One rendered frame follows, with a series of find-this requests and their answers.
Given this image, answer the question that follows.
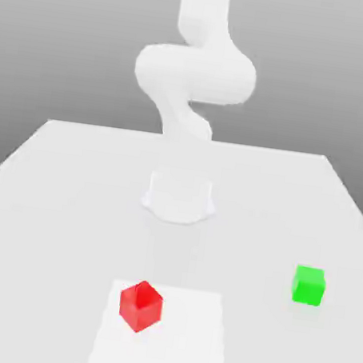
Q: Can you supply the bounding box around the small red cube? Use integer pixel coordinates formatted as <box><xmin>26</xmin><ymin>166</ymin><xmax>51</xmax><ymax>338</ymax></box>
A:
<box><xmin>115</xmin><ymin>277</ymin><xmax>166</xmax><ymax>337</ymax></box>

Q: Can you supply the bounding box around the small green cube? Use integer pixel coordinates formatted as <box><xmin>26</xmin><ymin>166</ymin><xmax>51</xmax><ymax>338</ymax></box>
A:
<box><xmin>289</xmin><ymin>263</ymin><xmax>328</xmax><ymax>308</ymax></box>

